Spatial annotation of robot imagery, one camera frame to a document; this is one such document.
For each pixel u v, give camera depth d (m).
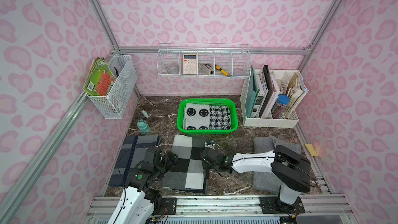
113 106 0.73
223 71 0.98
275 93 0.82
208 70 0.91
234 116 0.97
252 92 0.81
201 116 1.01
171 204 0.74
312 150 0.95
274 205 0.72
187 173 0.82
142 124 0.95
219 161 0.66
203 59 1.02
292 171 0.45
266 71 0.91
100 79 0.73
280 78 1.01
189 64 0.95
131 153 0.89
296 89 0.88
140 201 0.50
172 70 0.95
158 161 0.60
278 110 0.95
